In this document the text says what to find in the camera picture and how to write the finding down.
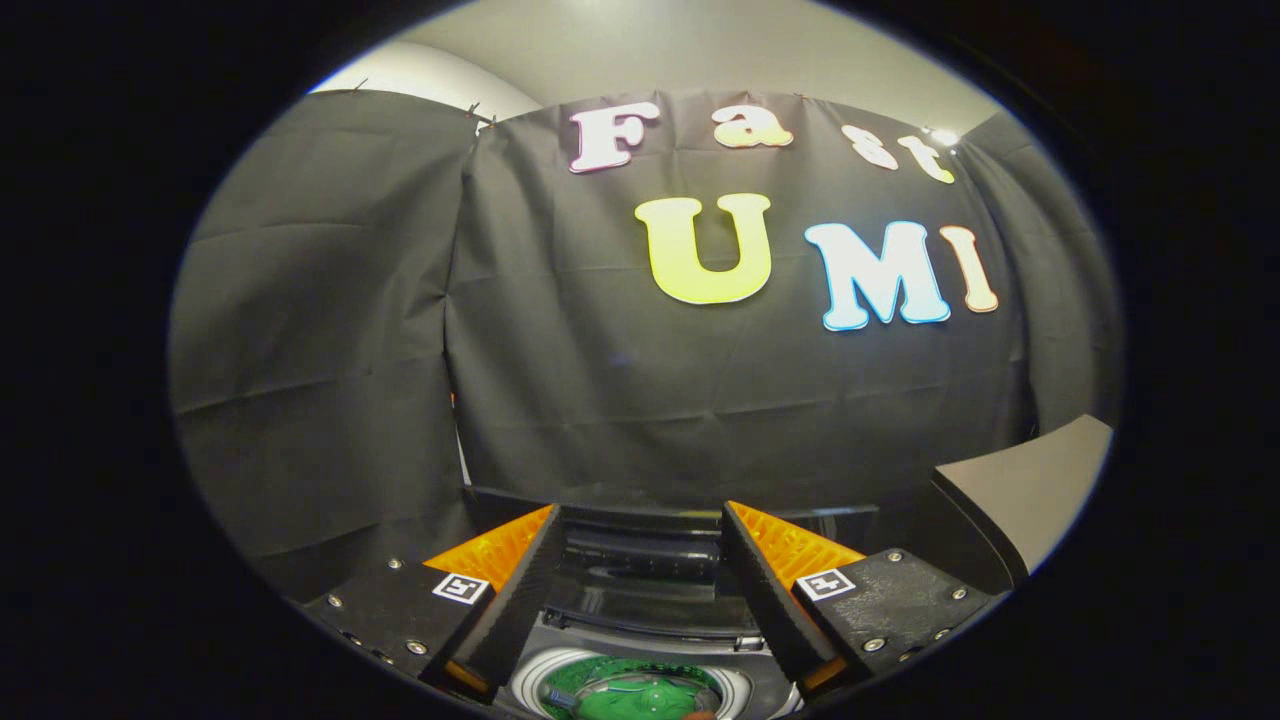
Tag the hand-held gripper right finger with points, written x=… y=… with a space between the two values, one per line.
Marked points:
x=765 y=590

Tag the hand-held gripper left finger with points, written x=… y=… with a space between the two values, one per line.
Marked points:
x=520 y=590

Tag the ceiling light panel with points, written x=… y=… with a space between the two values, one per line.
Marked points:
x=944 y=137

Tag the beige cabinet with dark top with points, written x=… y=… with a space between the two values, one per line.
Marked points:
x=1030 y=490

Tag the green polo shirt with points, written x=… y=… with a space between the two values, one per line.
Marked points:
x=650 y=700

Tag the black backdrop cloth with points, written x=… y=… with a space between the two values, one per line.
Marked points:
x=620 y=400

